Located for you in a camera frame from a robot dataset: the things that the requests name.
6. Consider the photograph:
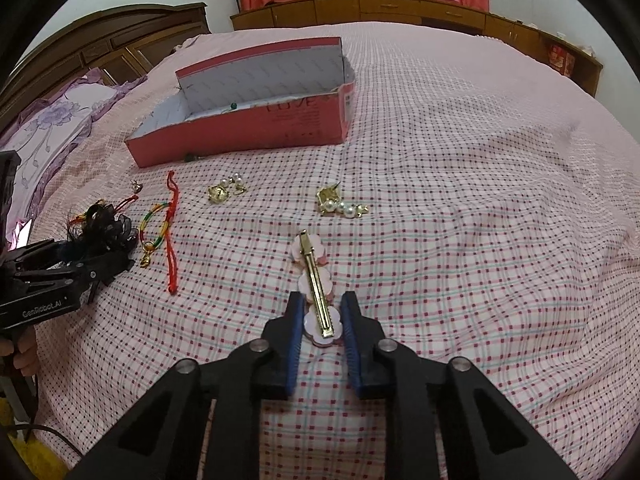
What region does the left hand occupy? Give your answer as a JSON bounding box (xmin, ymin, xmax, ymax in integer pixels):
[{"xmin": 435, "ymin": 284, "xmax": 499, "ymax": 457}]
[{"xmin": 0, "ymin": 326, "xmax": 40, "ymax": 377}]

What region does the black lace hair tie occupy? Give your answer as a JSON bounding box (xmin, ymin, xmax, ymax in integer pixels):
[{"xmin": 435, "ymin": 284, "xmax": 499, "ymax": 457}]
[{"xmin": 67, "ymin": 199, "xmax": 140, "ymax": 261}]

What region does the gold flower hair clip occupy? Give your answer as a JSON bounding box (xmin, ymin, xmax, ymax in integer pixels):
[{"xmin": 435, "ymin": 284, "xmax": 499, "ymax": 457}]
[{"xmin": 291, "ymin": 230, "xmax": 343, "ymax": 348}]

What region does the red gift bag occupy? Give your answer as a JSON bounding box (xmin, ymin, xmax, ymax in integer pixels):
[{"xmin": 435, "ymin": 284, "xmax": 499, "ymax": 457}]
[{"xmin": 548, "ymin": 44, "xmax": 576, "ymax": 78}]

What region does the gold pearl brooch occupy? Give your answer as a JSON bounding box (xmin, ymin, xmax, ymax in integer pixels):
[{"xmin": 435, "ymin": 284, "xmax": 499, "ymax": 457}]
[{"xmin": 316, "ymin": 183, "xmax": 370, "ymax": 219}]

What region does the multicolour braided bracelet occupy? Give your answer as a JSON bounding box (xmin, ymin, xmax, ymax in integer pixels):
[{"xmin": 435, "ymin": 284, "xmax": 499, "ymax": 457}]
[{"xmin": 136, "ymin": 201, "xmax": 172, "ymax": 269}]

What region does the small gold charm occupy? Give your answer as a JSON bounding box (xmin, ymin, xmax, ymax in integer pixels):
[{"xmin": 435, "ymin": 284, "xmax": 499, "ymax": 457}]
[{"xmin": 131, "ymin": 181, "xmax": 143, "ymax": 194}]

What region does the red braided string bracelet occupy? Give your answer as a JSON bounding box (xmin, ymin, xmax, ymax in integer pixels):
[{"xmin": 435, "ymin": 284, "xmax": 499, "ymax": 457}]
[{"xmin": 162, "ymin": 169, "xmax": 180, "ymax": 296}]

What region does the pink cardboard box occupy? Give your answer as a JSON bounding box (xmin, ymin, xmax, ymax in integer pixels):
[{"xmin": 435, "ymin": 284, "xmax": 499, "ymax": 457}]
[{"xmin": 126, "ymin": 37, "xmax": 356, "ymax": 168}]

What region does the pink checkered bedspread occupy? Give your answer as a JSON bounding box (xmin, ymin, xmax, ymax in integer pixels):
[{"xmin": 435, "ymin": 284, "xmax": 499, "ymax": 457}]
[{"xmin": 34, "ymin": 23, "xmax": 639, "ymax": 479}]

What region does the purple floral pillow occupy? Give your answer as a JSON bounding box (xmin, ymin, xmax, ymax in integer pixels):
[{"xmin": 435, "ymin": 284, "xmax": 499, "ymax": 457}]
[{"xmin": 1, "ymin": 68, "xmax": 145, "ymax": 249}]

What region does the gold pearl earring cluster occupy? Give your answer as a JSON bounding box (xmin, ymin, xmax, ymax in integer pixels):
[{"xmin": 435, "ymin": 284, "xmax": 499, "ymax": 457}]
[{"xmin": 207, "ymin": 172, "xmax": 247, "ymax": 205}]

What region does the dark wooden headboard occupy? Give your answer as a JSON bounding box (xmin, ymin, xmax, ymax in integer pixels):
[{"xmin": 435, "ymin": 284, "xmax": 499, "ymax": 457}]
[{"xmin": 1, "ymin": 2, "xmax": 209, "ymax": 130}]

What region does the long wooden cabinet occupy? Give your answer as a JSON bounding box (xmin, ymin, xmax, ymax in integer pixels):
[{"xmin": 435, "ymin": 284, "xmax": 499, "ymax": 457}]
[{"xmin": 230, "ymin": 0, "xmax": 603, "ymax": 96}]

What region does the black cable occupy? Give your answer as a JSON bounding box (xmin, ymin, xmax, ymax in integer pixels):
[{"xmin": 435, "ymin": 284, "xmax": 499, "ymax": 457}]
[{"xmin": 0, "ymin": 421, "xmax": 84, "ymax": 461}]

